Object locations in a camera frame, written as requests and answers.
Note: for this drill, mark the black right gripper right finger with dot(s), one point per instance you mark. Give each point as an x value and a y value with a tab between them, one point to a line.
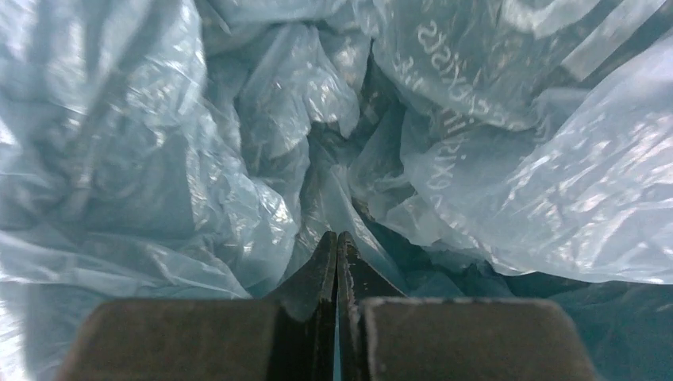
387	335

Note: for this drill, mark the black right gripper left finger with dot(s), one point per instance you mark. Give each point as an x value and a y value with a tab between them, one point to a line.
286	335

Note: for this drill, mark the light blue plastic trash bag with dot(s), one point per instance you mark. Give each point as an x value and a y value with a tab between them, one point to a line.
200	149

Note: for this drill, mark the teal plastic trash bin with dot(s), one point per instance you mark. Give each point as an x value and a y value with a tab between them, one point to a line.
626	327

